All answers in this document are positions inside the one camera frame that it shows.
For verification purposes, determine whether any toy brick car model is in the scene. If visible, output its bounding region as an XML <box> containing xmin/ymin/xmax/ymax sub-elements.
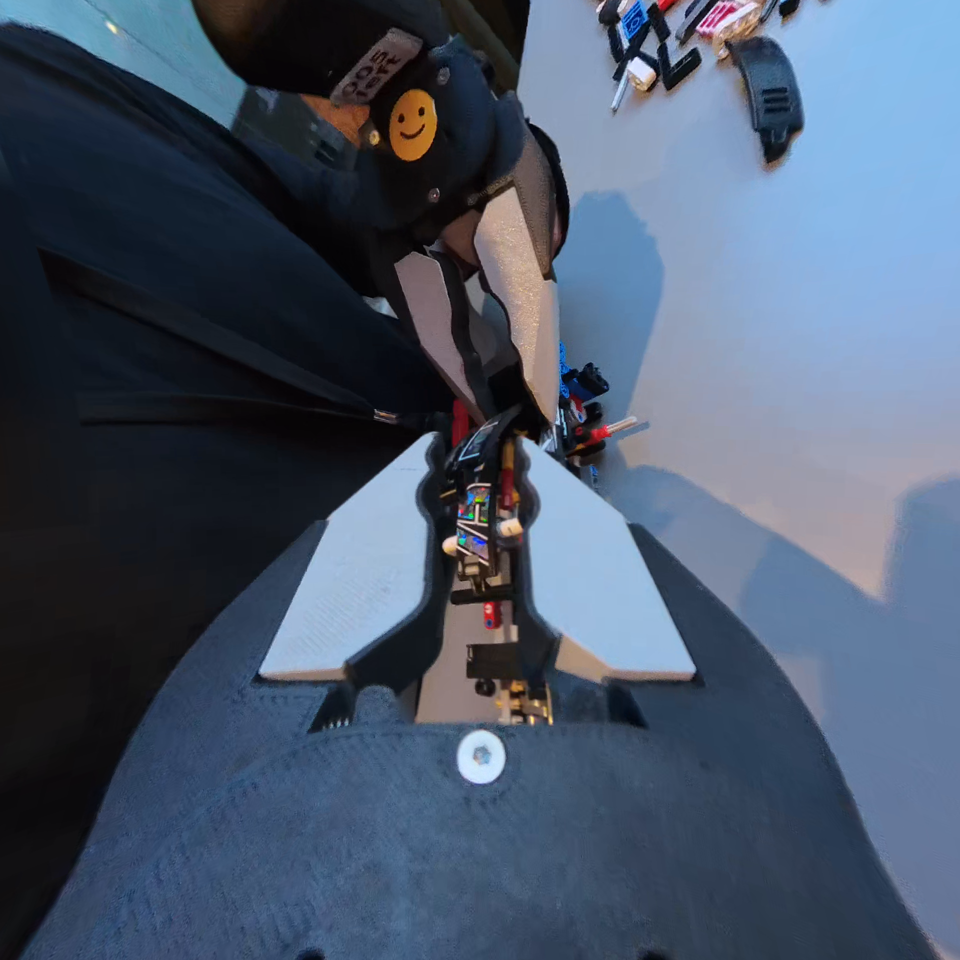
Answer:
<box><xmin>438</xmin><ymin>341</ymin><xmax>639</xmax><ymax>727</ymax></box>

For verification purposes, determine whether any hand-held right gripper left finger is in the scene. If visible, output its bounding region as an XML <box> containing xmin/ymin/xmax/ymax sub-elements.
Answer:
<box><xmin>258</xmin><ymin>432</ymin><xmax>445</xmax><ymax>691</ymax></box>

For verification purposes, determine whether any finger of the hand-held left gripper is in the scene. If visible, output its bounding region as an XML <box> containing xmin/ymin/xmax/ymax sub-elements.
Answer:
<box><xmin>393</xmin><ymin>251</ymin><xmax>496</xmax><ymax>429</ymax></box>
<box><xmin>472</xmin><ymin>187</ymin><xmax>562</xmax><ymax>436</ymax></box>

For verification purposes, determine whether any person's left hand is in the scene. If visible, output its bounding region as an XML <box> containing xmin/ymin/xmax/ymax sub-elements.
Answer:
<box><xmin>438</xmin><ymin>216</ymin><xmax>483</xmax><ymax>271</ymax></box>

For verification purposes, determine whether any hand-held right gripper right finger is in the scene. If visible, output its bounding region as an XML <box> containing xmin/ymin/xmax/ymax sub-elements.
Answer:
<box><xmin>516</xmin><ymin>437</ymin><xmax>697</xmax><ymax>690</ymax></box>

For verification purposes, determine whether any black curved brick panel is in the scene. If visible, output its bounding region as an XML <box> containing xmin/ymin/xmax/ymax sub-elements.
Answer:
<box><xmin>726</xmin><ymin>36</ymin><xmax>805</xmax><ymax>165</ymax></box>

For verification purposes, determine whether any black strap with buckle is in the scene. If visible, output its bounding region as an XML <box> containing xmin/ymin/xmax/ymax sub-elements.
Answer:
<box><xmin>37</xmin><ymin>247</ymin><xmax>406</xmax><ymax>430</ymax></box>

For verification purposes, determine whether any pile of loose toy bricks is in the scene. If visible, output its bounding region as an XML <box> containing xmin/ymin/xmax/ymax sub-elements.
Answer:
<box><xmin>596</xmin><ymin>0</ymin><xmax>804</xmax><ymax>114</ymax></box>

